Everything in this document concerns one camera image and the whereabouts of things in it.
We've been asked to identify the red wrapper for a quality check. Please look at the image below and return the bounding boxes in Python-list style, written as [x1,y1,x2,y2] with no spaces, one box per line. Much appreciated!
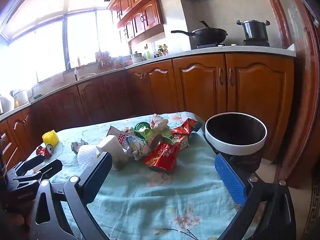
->
[171,118,200,140]

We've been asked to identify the wooden cabinets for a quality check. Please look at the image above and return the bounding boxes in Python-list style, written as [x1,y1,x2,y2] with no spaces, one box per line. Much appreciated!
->
[107,0,175,43]
[0,52,295,178]

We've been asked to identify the chrome faucet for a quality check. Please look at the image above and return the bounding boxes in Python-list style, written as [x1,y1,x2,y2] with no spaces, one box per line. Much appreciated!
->
[66,61,79,82]

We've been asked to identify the crumpled silver white paper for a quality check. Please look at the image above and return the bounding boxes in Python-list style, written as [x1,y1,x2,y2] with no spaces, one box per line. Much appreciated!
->
[125,136,150,161]

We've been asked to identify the red snack packet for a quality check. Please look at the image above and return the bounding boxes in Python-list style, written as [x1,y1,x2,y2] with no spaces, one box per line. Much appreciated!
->
[142,142,181,172]

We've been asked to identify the row of condiment bottles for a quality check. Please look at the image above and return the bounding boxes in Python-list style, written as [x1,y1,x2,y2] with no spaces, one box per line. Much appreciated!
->
[155,44,169,58]

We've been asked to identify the dish rack with cups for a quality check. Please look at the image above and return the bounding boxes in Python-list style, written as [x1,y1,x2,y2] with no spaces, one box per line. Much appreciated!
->
[94,51,113,70]

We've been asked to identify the black cooking pot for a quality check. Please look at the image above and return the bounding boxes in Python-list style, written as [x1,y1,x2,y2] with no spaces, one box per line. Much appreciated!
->
[236,19,271,43]

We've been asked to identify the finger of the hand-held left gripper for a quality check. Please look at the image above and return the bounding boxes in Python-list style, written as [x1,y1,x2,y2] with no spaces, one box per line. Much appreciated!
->
[14,159,63,188]
[12,156,50,175]

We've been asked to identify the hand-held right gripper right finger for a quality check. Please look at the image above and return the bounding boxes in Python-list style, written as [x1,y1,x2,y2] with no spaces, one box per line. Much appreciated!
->
[212,153,297,240]

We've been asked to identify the white foam block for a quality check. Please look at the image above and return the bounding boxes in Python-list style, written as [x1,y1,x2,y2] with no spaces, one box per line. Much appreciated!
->
[96,135,128,170]

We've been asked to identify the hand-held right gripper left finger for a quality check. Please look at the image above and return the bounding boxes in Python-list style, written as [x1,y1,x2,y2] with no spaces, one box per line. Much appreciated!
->
[29,152,113,240]

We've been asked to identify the black wok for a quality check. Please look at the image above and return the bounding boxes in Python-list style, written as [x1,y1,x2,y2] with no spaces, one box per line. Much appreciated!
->
[171,20,228,44]

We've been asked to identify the white crumpled tissue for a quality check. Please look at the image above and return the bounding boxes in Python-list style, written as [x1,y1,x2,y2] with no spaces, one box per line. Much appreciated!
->
[151,114,170,130]

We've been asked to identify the yellow foam fruit net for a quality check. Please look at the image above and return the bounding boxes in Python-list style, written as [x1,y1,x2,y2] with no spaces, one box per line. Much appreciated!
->
[42,129,60,147]

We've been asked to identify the wooden upper cabinets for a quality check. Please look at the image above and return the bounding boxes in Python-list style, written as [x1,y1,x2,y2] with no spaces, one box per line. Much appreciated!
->
[107,0,175,43]

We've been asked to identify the wooden lower cabinets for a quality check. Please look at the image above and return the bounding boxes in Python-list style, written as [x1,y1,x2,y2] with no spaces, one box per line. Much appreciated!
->
[0,52,295,178]

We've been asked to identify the glass door with red frame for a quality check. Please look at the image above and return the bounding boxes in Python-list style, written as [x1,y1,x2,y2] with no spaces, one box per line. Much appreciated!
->
[260,0,320,190]

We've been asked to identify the red crushed can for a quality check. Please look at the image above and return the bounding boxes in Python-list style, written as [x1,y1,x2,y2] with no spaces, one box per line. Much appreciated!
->
[36,144,55,158]

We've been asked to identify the white bin with black bag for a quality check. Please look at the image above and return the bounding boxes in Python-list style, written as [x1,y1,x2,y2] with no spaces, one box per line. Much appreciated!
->
[204,112,268,174]

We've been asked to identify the floral teal tablecloth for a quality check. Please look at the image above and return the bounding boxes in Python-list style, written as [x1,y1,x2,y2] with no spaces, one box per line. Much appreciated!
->
[25,111,253,240]

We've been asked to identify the patterned floor rug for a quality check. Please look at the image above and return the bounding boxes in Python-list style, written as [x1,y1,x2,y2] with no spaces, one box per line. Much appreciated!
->
[299,170,320,240]

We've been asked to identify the white foam fruit net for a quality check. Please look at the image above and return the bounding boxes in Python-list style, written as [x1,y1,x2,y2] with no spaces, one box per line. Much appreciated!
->
[77,146,100,172]

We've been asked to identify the small silver wrapper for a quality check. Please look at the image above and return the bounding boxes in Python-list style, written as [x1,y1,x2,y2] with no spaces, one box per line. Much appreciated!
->
[71,139,88,154]

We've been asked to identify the black gas stove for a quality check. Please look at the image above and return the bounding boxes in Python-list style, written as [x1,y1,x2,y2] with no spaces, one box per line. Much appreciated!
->
[196,39,270,49]

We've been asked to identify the green foil wrapper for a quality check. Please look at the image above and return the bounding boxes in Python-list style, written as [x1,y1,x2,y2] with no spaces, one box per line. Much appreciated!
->
[134,121,165,148]

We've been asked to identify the white stone countertop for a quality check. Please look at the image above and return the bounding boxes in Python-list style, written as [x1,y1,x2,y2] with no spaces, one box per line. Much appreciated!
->
[0,45,297,123]

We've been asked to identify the kitchen window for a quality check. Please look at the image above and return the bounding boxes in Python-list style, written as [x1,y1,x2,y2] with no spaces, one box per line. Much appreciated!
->
[0,7,130,100]

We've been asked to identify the green white snack packet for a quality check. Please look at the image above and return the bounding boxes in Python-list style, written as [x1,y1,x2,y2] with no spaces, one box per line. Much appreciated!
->
[162,132,190,153]

